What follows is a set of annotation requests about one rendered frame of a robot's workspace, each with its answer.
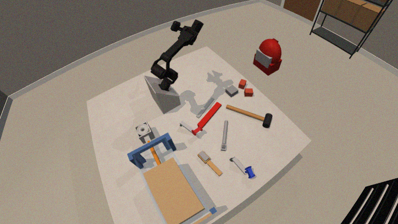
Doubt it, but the black-headed mallet with wooden handle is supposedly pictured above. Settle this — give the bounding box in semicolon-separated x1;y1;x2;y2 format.
226;105;273;128

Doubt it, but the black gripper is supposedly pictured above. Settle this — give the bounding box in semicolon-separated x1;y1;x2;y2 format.
170;21;191;32

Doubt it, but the small red block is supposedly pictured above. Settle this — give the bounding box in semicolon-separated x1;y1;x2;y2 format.
238;79;246;89
244;89;253;96

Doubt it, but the dark blue rectangular frame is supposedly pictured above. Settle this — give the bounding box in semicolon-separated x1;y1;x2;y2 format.
127;132;169;157

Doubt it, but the red flat bar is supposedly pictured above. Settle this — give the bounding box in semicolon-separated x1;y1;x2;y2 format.
197;102;222;128

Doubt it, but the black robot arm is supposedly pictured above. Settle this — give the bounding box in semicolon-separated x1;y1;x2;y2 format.
151;20;203;91

